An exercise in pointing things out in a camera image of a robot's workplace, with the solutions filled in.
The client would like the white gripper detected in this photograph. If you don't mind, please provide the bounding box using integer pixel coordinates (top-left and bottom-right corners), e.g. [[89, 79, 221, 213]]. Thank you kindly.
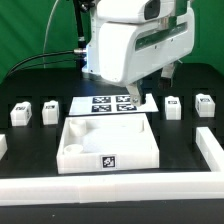
[[98, 8, 195, 107]]

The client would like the white square tabletop tray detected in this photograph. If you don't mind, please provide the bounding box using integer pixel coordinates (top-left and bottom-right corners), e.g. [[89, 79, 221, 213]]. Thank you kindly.
[[56, 113, 159, 174]]

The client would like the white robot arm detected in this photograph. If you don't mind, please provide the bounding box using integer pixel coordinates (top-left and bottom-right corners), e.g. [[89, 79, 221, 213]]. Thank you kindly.
[[82, 0, 195, 106]]

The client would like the white tag sheet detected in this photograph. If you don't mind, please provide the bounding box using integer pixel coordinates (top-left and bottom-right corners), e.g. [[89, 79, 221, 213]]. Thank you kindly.
[[69, 93, 158, 116]]

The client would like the white U-shaped fence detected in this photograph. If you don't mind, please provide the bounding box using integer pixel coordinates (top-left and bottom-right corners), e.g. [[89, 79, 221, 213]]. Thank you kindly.
[[0, 127, 224, 206]]

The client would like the black vertical hose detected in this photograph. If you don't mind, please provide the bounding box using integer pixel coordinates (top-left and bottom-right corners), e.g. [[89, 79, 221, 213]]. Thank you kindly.
[[73, 0, 88, 70]]

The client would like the grey thin cable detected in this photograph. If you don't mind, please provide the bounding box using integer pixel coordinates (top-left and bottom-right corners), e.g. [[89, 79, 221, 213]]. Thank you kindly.
[[42, 0, 62, 69]]

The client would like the black cable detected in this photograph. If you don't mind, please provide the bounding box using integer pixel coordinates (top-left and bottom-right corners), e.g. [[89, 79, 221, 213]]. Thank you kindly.
[[6, 49, 88, 78]]

